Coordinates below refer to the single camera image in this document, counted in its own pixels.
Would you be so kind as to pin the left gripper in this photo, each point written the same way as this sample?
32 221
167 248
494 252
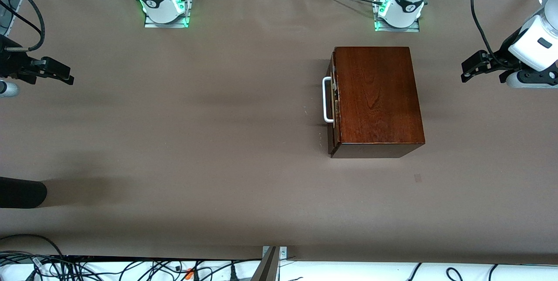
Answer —
502 56

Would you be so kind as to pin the dark brown wooden cabinet box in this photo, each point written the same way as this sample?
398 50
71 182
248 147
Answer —
379 93

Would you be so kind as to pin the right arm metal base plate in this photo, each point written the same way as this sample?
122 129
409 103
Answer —
150 25

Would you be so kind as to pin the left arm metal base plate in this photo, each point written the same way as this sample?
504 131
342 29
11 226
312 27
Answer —
412 28

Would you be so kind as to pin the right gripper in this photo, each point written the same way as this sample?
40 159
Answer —
9 64

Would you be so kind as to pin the brown table cover sheet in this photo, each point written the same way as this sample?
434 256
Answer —
174 141

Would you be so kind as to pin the black cylindrical object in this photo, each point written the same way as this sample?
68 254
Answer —
22 192

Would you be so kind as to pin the wooden drawer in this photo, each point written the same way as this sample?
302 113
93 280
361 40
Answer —
334 133

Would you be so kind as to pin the silver metal bracket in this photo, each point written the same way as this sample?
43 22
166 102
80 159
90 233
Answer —
283 252

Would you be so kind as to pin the grey metal strut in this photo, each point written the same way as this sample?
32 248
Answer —
265 270

